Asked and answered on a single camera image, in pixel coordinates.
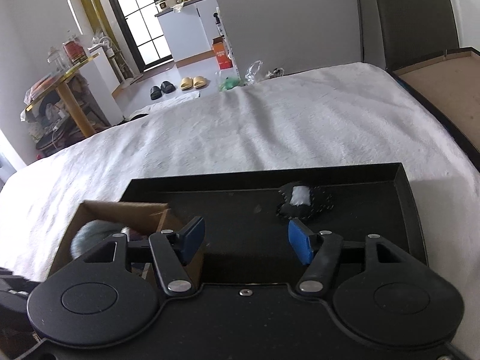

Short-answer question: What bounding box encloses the brown cardboard box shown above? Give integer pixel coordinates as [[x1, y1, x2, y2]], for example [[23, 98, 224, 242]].
[[49, 200, 205, 289]]

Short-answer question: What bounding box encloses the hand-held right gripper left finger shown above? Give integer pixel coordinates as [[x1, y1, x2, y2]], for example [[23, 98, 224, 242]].
[[80, 216, 206, 296]]

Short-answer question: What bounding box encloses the white bed blanket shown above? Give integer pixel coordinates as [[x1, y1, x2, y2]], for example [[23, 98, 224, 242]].
[[0, 61, 480, 282]]

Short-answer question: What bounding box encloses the pile of household clutter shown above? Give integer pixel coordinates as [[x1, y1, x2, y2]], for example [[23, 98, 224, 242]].
[[22, 79, 113, 158]]

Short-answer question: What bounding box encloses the white small fridge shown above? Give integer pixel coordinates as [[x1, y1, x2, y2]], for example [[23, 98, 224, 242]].
[[88, 37, 124, 121]]

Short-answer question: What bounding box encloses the red-filled jar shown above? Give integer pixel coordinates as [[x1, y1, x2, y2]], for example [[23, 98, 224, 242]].
[[63, 39, 85, 64]]

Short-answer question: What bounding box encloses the grey fluffy plush toy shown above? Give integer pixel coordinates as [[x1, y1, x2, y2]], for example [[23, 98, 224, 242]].
[[71, 220, 126, 260]]

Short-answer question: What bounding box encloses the green plastic bag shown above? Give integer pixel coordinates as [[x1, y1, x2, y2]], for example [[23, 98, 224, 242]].
[[218, 76, 241, 92]]

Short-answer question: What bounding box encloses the clear plastic bag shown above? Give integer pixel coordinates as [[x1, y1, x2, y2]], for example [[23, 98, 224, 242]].
[[245, 60, 265, 86]]

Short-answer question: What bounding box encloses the brown framed board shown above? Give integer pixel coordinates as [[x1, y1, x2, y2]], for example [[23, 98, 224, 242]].
[[386, 47, 480, 166]]

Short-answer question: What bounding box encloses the gold-topped wooden table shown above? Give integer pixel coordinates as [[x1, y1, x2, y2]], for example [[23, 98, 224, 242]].
[[20, 54, 100, 139]]

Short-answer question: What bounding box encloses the grey wardrobe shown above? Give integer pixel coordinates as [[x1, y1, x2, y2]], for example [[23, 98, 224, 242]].
[[207, 0, 366, 77]]

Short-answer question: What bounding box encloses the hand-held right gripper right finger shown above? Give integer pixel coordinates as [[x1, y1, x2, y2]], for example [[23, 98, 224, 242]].
[[287, 218, 411, 296]]

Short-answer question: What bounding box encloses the black tray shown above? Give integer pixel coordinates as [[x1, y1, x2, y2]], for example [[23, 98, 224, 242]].
[[120, 162, 428, 286]]

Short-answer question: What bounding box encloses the orange cardboard carton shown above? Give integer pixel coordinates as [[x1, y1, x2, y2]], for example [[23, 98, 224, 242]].
[[211, 37, 233, 71]]

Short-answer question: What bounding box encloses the white kitchen cabinet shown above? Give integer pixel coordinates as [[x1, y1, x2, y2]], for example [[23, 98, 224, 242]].
[[155, 0, 220, 62]]

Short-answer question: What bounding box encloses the white floor mat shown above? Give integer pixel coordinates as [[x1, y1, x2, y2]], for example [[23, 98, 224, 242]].
[[125, 92, 201, 120]]

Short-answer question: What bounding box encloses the black framed glass door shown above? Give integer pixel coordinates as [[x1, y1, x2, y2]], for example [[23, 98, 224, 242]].
[[103, 0, 175, 66]]

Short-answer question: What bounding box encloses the grey upholstered headboard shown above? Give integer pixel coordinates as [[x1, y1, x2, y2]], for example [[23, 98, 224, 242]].
[[369, 0, 469, 72]]

